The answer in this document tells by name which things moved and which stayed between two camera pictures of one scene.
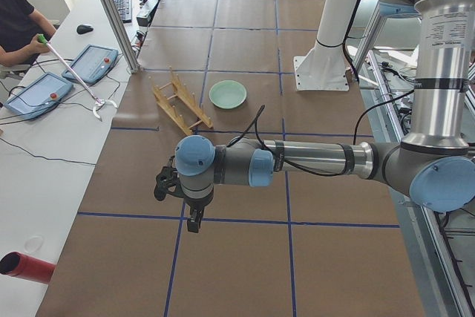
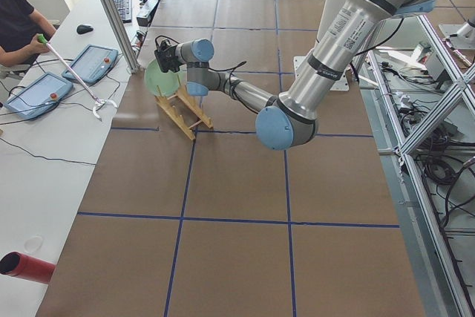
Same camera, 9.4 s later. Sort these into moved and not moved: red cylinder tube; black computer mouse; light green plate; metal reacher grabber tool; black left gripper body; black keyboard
Moved: black left gripper body; light green plate
Not moved: red cylinder tube; metal reacher grabber tool; black keyboard; black computer mouse
